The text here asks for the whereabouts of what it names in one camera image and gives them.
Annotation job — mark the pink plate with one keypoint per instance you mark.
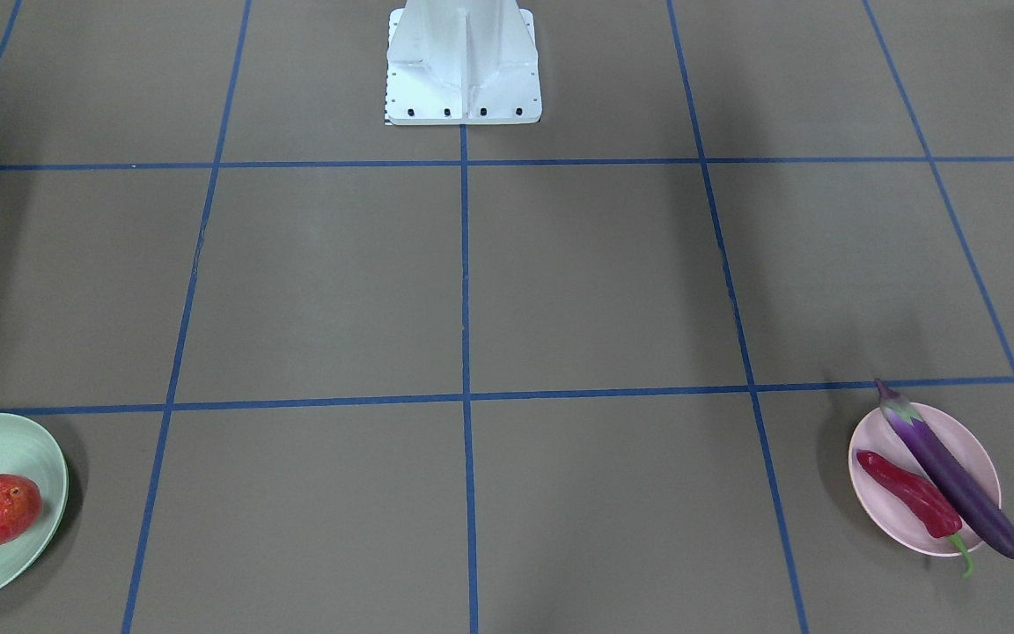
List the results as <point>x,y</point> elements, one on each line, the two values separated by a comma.
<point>873,433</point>

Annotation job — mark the purple eggplant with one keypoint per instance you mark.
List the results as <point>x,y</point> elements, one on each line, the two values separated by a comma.
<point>974,505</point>

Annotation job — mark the red chili pepper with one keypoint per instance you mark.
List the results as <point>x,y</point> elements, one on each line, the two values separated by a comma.
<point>922,498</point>

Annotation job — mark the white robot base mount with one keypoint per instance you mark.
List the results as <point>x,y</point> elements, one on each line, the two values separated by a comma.
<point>452,63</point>

